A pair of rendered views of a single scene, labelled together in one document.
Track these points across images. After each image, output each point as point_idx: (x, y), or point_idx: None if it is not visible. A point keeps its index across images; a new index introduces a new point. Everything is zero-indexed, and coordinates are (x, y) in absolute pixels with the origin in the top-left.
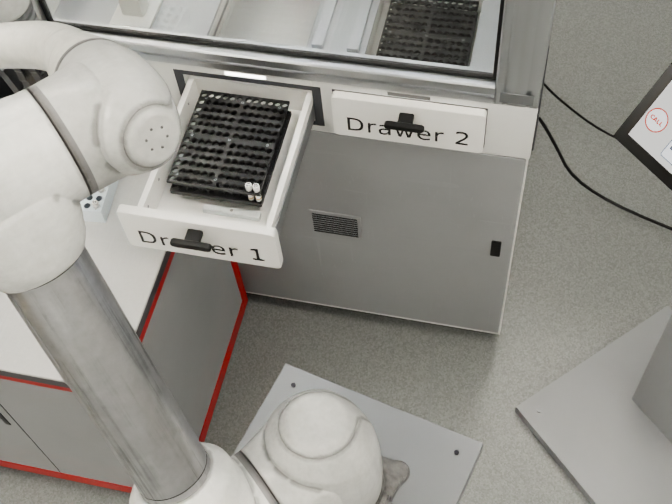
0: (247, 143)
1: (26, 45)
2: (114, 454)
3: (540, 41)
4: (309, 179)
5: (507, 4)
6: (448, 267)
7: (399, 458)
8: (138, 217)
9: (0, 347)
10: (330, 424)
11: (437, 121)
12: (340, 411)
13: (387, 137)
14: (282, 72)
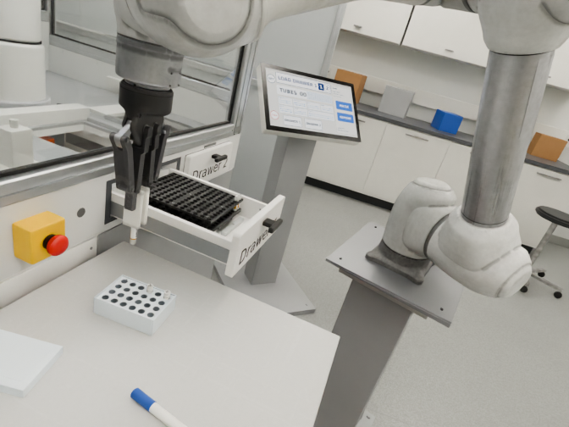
0: (198, 191)
1: None
2: (513, 191)
3: (247, 90)
4: (160, 248)
5: (245, 69)
6: (199, 272)
7: (379, 240)
8: (248, 231)
9: (290, 413)
10: (433, 180)
11: (221, 154)
12: (425, 177)
13: (203, 179)
14: (168, 151)
